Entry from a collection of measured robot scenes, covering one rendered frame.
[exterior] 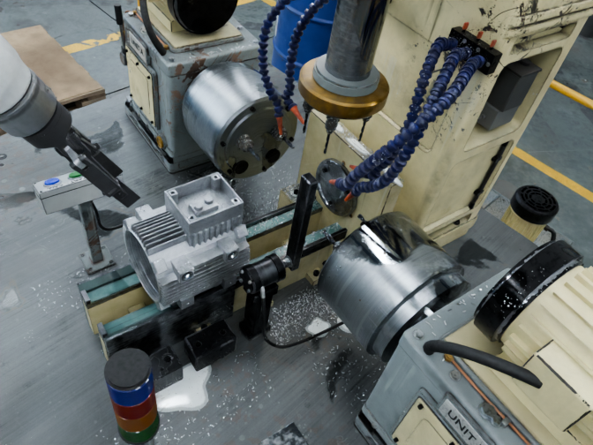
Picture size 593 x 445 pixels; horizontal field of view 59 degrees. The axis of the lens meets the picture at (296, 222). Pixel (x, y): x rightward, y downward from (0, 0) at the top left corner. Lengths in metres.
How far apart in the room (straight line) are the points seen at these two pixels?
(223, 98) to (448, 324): 0.74
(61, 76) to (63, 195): 2.12
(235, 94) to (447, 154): 0.51
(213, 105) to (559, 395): 0.94
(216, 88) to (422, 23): 0.50
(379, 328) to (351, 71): 0.48
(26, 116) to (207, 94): 0.61
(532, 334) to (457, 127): 0.50
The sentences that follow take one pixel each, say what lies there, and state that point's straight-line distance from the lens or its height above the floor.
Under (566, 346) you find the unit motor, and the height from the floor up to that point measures 1.32.
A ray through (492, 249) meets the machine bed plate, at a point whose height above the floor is 0.80.
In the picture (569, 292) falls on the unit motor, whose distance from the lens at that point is 0.80.
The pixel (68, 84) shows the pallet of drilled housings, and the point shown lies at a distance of 3.20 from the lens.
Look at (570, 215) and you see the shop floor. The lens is 3.29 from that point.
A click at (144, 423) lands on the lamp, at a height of 1.10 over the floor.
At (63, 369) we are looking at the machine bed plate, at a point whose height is 0.80.
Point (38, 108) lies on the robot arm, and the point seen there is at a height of 1.41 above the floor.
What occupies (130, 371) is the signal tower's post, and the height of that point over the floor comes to 1.22.
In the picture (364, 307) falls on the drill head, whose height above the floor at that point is 1.09.
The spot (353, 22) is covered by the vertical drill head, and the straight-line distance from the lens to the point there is 0.97.
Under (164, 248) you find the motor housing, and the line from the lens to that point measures 1.02.
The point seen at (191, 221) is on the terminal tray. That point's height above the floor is 1.14.
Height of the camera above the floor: 1.87
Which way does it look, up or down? 46 degrees down
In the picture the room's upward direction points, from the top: 12 degrees clockwise
